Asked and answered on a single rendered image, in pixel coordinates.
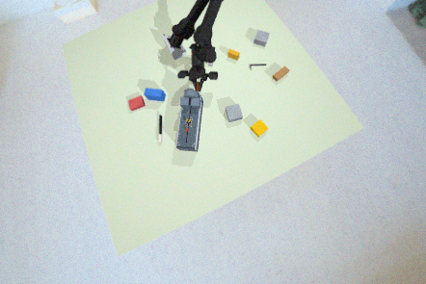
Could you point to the yellow square block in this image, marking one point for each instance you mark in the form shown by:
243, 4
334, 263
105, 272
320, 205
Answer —
259, 128

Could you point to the small yellow block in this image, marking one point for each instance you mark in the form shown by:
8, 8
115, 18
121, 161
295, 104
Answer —
233, 54

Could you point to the red rectangular block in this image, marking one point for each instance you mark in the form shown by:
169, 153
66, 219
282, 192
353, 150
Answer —
136, 102

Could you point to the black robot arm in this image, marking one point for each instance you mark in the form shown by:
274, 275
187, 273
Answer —
202, 49

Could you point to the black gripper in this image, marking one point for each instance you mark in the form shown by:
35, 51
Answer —
212, 75

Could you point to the blue block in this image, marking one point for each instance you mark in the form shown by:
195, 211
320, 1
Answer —
154, 94

